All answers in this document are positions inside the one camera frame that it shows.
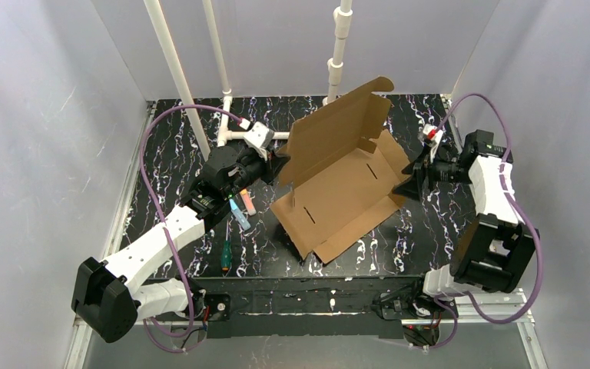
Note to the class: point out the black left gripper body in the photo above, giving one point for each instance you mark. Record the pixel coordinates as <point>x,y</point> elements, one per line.
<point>269,164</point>

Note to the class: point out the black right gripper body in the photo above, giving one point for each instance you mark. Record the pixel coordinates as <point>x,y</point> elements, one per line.
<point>422,173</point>

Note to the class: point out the brown cardboard box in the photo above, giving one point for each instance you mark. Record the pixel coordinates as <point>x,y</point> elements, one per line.
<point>343,167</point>

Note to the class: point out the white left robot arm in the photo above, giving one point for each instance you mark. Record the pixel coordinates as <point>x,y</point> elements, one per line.
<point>112,295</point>

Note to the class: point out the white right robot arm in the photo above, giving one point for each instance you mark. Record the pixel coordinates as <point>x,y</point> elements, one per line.
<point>497,247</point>

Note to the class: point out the orange pink marker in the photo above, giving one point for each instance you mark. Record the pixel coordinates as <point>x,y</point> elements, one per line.
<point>247,200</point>

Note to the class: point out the light blue marker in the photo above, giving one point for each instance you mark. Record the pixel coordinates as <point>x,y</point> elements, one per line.
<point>239,215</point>

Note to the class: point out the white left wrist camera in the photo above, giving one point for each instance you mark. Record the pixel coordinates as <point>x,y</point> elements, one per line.
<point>257,135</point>

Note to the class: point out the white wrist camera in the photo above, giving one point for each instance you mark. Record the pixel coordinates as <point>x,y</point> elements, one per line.
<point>431,137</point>
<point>257,135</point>

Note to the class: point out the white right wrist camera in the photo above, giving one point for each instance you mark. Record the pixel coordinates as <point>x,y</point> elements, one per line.
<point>431,137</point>

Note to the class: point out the green handled screwdriver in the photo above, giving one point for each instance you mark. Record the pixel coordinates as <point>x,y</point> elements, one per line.
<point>226,257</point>

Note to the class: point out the black front mounting rail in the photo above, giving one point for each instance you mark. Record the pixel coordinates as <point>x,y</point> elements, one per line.
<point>384,307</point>

